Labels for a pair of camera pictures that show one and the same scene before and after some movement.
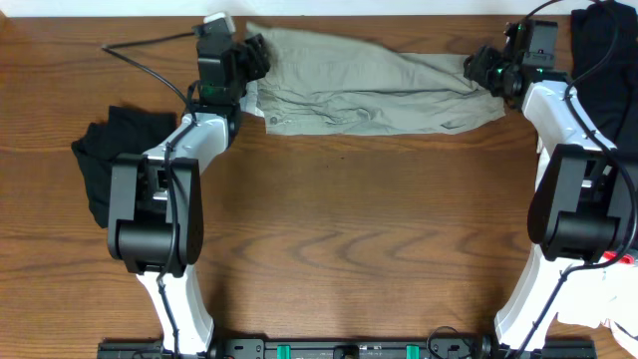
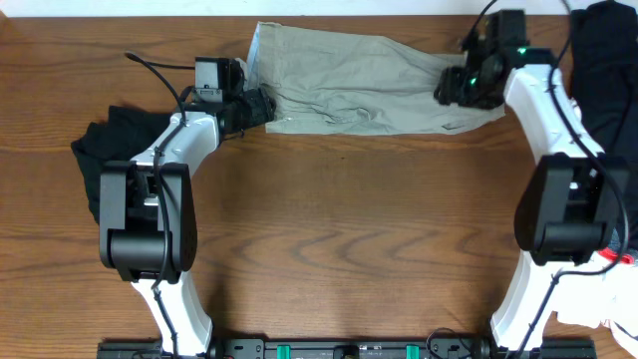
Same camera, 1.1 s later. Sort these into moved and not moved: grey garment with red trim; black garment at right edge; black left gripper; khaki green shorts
Moved: black left gripper
Not moved: grey garment with red trim; black garment at right edge; khaki green shorts
